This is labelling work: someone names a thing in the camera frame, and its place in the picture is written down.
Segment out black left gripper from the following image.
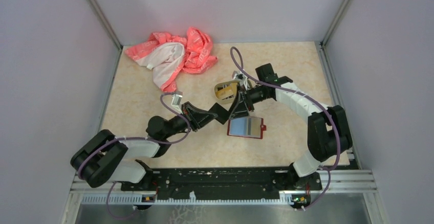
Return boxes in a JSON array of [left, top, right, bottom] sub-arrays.
[[164, 101, 219, 139]]

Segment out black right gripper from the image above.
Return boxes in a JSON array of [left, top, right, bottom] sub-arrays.
[[228, 84, 270, 120]]

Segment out red card holder wallet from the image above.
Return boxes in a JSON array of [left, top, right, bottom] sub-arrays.
[[227, 116, 267, 140]]

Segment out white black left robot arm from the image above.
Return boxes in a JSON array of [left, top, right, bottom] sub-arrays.
[[70, 102, 229, 190]]

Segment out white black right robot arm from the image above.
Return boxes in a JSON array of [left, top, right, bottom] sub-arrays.
[[229, 63, 353, 189]]

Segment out beige oval card tray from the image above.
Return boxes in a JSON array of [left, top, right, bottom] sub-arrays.
[[214, 78, 253, 104]]

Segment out pink white crumpled cloth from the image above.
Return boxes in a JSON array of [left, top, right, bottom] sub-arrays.
[[125, 27, 218, 93]]

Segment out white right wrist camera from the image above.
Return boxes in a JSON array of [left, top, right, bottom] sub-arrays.
[[232, 71, 250, 90]]

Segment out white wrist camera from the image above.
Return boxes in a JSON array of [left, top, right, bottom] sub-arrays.
[[171, 92, 183, 108], [232, 71, 250, 90]]

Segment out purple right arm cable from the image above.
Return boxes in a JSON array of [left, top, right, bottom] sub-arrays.
[[230, 46, 341, 211]]

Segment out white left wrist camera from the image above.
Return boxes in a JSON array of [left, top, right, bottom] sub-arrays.
[[171, 92, 183, 108]]

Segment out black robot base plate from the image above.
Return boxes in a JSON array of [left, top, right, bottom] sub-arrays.
[[121, 167, 323, 200]]

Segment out white slotted cable duct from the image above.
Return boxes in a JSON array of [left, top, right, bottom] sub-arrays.
[[81, 192, 294, 206]]

